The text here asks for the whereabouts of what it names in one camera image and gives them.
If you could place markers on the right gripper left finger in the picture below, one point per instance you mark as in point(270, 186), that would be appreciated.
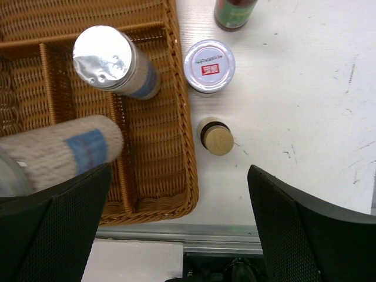
point(48, 235)

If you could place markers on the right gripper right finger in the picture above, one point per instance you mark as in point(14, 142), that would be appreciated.
point(304, 238)

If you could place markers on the silver-top shaker bottle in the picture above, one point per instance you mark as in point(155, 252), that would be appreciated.
point(108, 60)
point(38, 159)

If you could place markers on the woven wicker basket tray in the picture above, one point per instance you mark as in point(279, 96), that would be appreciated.
point(155, 177)

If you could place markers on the right small yellow bottle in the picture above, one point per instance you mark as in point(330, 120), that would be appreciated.
point(215, 136)

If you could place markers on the right white-lid jar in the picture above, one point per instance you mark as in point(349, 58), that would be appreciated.
point(209, 67)

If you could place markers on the right green sauce bottle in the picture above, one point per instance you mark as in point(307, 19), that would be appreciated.
point(232, 15)

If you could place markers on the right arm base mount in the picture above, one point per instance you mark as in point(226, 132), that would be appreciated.
point(222, 267)

